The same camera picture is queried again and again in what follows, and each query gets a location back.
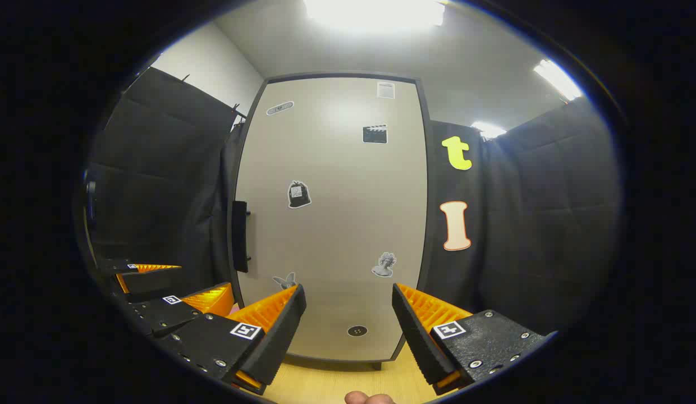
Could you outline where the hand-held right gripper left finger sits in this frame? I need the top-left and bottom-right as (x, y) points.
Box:
(156, 283), (307, 396)

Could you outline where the black backdrop cloth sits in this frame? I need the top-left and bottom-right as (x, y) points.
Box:
(86, 66), (625, 340)

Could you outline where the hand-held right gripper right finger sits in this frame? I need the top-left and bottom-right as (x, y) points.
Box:
(391, 282), (557, 396)

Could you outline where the beige cabinet door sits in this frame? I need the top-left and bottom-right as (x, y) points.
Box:
(236, 77), (428, 361)

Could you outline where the black door handle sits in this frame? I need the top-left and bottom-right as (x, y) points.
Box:
(231, 200), (251, 274)

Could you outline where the grey cabinet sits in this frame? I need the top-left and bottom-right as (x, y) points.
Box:
(227, 71), (434, 372)

